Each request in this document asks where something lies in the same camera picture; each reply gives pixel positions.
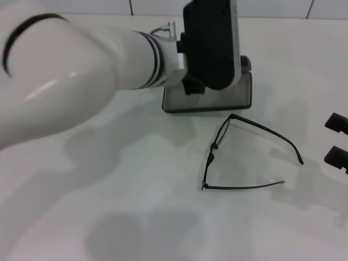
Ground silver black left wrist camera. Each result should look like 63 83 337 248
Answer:
176 0 243 91

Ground black round glasses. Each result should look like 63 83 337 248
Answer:
201 113 305 191

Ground black glasses case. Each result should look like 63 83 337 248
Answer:
161 55 254 114

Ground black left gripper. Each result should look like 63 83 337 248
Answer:
182 75 206 96

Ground left gripper cable with plug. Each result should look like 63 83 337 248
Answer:
148 21 177 38

